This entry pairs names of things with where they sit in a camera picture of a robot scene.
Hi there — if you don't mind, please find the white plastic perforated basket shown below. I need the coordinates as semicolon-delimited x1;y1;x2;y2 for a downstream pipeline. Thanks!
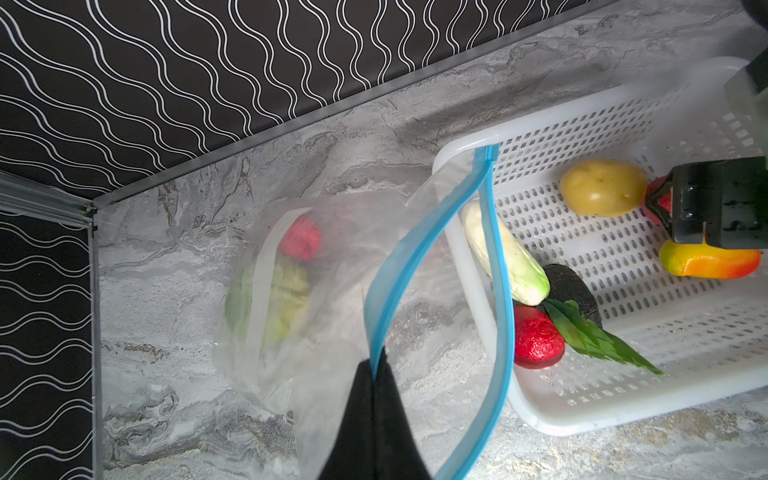
431;56;768;437

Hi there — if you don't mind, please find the green cabbage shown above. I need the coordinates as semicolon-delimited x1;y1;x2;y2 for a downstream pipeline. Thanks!
225;254;310;346

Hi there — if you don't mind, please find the red strawberry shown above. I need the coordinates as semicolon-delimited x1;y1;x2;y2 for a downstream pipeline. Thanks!
514;305;566;370
641;176;672;228
278;214;323;261

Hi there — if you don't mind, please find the orange yellow mango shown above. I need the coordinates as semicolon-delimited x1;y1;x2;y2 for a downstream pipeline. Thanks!
659;240;762;280

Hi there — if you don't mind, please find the yellow potato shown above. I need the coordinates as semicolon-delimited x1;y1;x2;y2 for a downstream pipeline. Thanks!
560;159;648;218

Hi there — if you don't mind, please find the red strawberry front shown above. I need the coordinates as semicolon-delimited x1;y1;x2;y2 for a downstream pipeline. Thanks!
514;305;566;370

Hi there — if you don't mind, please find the clear zip top bag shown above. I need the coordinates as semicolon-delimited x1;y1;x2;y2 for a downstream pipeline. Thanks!
213;145;515;479

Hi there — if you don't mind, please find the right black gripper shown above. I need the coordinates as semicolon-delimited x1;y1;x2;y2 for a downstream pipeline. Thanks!
663;157;767;249

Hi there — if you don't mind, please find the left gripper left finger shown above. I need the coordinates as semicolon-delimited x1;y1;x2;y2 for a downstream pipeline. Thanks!
319;360;375;480

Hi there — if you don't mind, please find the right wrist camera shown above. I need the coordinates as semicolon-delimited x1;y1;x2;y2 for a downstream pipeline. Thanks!
725;50;767;155

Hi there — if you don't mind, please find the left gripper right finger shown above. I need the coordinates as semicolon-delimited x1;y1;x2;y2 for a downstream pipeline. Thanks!
373;350;431;480

